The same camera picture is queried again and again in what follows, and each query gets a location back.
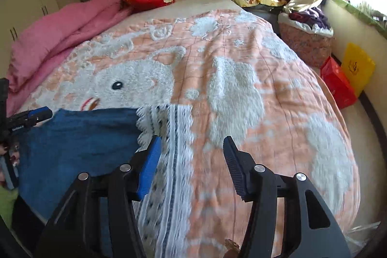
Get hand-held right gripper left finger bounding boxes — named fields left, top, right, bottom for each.
left=35, top=135, right=162, bottom=258

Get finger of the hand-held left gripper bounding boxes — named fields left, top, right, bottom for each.
left=18, top=106, right=53, bottom=127

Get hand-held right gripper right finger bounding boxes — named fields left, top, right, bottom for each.
left=223, top=135, right=353, bottom=258

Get blue denim pants lace trim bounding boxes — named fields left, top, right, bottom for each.
left=16, top=104, right=195, bottom=258

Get person's left hand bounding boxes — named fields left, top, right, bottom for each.
left=0, top=143, right=21, bottom=186

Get peach printed blanket white bear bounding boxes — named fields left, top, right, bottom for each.
left=15, top=8, right=362, bottom=258

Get pink quilt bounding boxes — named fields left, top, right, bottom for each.
left=6, top=0, right=135, bottom=118

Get person's green garment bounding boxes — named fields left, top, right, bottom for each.
left=0, top=185, right=19, bottom=230

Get red bag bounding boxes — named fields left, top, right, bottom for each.
left=320, top=56, right=358, bottom=110

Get clear plastic bag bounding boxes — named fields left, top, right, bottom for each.
left=345, top=221, right=382, bottom=250

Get floral fabric laundry basket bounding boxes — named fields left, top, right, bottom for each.
left=278, top=13, right=335, bottom=68

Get yellow bag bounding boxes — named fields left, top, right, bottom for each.
left=341, top=42, right=376, bottom=98

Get dark purple clothes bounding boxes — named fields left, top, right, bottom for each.
left=289, top=7, right=331, bottom=30

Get green sill cloth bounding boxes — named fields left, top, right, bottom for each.
left=328, top=0, right=387, bottom=32

